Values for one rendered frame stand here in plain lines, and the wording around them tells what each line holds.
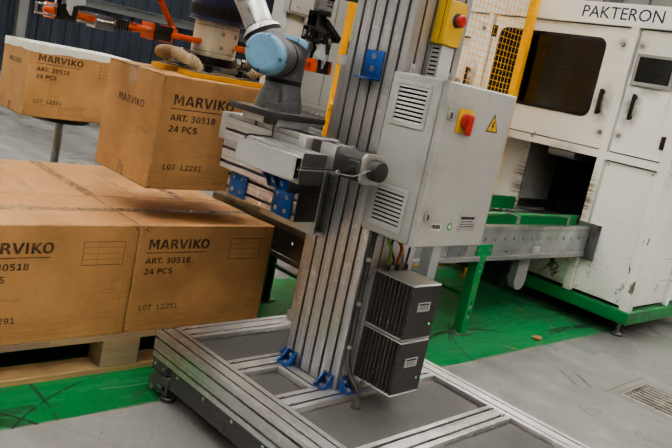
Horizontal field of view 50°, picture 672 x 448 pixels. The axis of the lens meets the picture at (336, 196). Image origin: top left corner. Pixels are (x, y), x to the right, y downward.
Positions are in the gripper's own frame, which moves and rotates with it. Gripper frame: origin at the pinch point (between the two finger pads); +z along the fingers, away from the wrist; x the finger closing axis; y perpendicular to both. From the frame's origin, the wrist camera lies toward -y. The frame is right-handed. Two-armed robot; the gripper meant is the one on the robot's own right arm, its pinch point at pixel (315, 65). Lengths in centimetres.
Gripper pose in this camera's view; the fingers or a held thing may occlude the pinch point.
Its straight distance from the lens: 283.4
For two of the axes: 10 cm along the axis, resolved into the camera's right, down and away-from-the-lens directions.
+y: -7.0, -0.4, -7.2
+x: 6.9, 2.6, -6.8
